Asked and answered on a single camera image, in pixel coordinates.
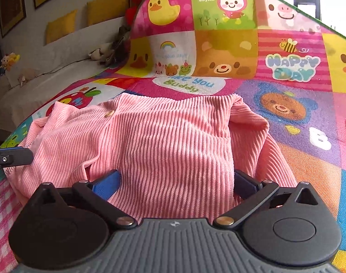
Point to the yellow orange stuffed toy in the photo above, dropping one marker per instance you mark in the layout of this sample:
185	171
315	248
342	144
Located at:
10	61

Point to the grey stuffed toy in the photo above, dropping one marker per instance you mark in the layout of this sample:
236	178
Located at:
118	45

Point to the pink ribbed garment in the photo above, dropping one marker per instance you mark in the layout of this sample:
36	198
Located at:
167	136

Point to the white sofa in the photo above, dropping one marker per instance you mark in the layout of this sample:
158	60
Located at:
47	91

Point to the window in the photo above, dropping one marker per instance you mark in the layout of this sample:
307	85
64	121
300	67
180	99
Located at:
326	2

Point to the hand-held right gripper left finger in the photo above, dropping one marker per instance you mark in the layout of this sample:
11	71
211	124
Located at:
107	186

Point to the yellow cushion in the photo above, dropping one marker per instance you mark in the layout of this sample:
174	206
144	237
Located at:
107	7
61	27

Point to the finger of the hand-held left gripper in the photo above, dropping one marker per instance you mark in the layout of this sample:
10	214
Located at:
15	157

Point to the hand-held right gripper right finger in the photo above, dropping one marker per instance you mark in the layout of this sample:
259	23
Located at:
245	184

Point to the red plush toy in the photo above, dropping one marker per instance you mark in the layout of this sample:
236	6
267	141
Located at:
132	8

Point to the beige stuffed toy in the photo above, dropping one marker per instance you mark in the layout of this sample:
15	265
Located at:
27	76

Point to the colourful cartoon play mat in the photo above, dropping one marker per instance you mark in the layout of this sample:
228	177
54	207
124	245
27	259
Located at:
289	113

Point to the white stuffed toy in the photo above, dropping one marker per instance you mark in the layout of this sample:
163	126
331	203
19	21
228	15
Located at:
100	51

